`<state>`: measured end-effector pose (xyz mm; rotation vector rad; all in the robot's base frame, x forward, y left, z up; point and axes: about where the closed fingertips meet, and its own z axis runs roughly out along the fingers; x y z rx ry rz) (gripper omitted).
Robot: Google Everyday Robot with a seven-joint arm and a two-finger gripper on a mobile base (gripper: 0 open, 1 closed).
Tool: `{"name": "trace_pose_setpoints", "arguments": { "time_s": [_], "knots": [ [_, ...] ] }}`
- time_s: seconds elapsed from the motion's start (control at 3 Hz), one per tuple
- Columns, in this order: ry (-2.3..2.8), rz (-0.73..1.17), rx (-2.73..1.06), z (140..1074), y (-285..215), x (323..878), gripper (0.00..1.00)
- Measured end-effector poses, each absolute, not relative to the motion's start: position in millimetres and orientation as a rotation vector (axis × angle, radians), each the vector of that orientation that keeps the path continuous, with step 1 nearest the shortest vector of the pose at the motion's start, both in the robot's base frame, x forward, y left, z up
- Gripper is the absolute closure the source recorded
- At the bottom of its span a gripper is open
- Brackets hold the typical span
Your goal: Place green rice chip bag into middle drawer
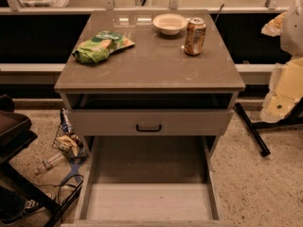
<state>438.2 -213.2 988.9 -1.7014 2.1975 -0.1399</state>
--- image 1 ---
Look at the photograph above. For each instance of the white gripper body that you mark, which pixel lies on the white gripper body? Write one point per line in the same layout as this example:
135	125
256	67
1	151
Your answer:
294	32

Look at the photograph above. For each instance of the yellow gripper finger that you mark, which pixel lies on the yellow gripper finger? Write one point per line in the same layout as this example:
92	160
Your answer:
273	28
275	108

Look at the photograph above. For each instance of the green rice chip bag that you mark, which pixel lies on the green rice chip bag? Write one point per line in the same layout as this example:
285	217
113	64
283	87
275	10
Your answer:
101	46

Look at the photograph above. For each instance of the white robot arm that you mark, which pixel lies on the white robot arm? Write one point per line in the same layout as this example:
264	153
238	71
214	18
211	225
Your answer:
291	39

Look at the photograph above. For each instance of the closed grey upper drawer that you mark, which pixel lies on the closed grey upper drawer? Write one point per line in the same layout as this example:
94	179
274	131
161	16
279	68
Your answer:
174	122

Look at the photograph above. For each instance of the open grey middle drawer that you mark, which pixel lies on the open grey middle drawer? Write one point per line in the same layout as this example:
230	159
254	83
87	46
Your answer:
142	181

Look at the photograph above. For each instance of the black stand leg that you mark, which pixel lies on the black stand leg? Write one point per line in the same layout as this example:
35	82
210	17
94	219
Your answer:
293	119

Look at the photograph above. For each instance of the orange soda can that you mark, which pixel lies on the orange soda can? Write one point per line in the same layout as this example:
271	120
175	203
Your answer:
194	42

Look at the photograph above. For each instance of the white ceramic bowl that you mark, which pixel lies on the white ceramic bowl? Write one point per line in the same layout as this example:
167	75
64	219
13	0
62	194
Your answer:
169	24

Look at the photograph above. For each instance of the clear plastic bottle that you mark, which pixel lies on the clear plastic bottle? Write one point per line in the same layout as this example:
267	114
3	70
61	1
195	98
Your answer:
48	164

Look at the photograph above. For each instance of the black chair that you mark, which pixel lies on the black chair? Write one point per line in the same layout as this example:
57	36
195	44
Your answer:
45	117

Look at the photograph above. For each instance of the sneaker shoe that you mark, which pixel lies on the sneaker shoe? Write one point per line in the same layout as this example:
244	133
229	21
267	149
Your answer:
33	206

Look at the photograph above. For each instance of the black drawer handle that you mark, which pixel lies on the black drawer handle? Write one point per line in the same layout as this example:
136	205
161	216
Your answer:
156	128

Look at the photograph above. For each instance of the wire basket with snacks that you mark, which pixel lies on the wire basket with snacks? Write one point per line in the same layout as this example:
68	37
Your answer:
66	141

